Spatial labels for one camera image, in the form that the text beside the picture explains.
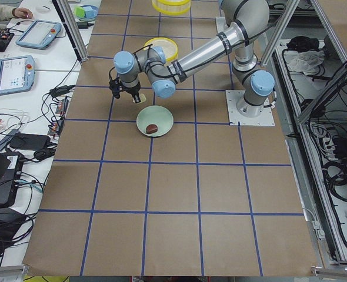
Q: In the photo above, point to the person's hand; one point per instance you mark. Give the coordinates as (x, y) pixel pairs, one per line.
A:
(22, 12)

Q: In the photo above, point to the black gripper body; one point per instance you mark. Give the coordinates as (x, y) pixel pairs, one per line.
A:
(133, 90)

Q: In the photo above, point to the black laptop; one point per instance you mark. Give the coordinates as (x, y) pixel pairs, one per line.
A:
(10, 172)

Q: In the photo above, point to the teach pendant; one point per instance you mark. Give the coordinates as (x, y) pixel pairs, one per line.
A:
(39, 35)
(16, 74)

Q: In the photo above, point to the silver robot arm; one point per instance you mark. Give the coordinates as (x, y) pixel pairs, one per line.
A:
(245, 21)

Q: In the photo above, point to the black power adapter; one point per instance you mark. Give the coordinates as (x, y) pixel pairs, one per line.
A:
(29, 141)

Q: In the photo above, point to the white crumpled cloth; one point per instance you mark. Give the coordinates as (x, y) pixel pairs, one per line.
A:
(307, 63)

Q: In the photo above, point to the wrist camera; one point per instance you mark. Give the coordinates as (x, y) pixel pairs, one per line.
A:
(115, 87)

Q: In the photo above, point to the light green round plate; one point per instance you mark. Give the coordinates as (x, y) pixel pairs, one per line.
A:
(156, 115)

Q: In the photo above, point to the yellow steamer top layer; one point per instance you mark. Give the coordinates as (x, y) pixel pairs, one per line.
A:
(169, 47)

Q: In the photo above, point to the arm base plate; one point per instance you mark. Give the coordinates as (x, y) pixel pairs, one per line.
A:
(240, 113)

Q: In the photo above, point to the yellow steamer bottom layer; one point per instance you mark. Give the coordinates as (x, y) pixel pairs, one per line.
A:
(172, 7)

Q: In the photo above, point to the white bun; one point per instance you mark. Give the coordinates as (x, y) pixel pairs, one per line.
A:
(142, 98)

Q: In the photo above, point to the lower teach pendant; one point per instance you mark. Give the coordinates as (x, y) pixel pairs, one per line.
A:
(16, 74)

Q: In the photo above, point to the upper teach pendant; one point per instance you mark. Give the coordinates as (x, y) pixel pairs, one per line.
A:
(39, 35)

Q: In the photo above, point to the yellow steamer layer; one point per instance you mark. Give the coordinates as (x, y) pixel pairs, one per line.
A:
(172, 7)
(169, 47)

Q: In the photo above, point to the bowl with green blue blocks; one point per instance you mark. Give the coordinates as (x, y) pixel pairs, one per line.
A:
(86, 13)

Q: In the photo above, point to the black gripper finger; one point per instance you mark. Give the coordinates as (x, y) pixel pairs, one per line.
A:
(136, 98)

